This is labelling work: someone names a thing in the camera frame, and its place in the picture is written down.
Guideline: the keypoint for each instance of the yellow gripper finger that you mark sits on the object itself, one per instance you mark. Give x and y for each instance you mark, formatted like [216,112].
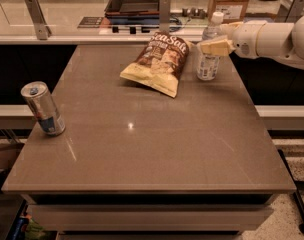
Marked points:
[229,28]
[218,46]

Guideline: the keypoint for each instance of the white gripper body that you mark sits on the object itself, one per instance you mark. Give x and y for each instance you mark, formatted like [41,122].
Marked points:
[244,37]

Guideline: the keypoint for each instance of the clear plastic water bottle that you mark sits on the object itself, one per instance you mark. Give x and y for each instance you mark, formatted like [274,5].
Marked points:
[207,64]

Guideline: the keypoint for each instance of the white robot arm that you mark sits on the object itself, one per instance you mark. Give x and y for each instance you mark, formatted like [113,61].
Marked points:
[281,42]

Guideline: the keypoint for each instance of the silver blue redbull can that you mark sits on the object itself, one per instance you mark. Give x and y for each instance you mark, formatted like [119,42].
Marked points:
[39,99]

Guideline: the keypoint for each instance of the brown cardboard box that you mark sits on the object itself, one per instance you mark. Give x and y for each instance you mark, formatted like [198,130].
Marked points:
[233,10]

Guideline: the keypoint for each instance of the sea salt chips bag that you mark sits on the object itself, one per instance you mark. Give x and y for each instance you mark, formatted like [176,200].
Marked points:
[160,64]

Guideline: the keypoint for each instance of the dark open tray box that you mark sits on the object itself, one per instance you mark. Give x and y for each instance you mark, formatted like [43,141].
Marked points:
[132,7]

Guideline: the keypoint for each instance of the grey table drawer unit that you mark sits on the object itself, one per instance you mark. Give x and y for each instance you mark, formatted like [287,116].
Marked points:
[195,218]

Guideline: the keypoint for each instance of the blue green items below table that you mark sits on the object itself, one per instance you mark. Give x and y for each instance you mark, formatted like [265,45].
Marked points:
[25,228]

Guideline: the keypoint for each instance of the right metal glass bracket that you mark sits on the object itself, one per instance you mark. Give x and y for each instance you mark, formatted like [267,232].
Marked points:
[292,13]

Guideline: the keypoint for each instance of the metal glass bracket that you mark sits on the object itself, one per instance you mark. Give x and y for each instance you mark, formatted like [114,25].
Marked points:
[41,28]
[164,15]
[292,13]

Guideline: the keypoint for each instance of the middle metal glass bracket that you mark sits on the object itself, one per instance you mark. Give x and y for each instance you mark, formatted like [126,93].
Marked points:
[164,15]

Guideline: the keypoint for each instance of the left metal glass bracket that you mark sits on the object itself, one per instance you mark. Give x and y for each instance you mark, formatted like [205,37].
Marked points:
[41,28]

